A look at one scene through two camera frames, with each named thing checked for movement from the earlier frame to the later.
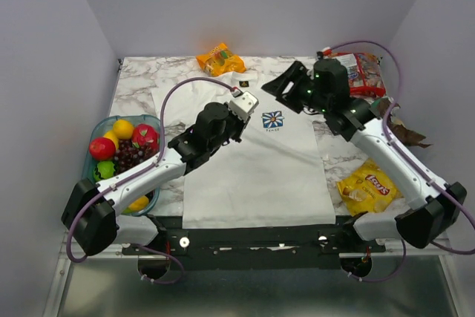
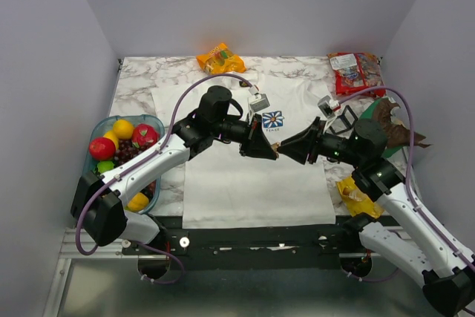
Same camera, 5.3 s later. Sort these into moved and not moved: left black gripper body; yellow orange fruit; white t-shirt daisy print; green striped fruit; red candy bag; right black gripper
Moved: left black gripper body; right black gripper
Not moved: white t-shirt daisy print; red candy bag; yellow orange fruit; green striped fruit
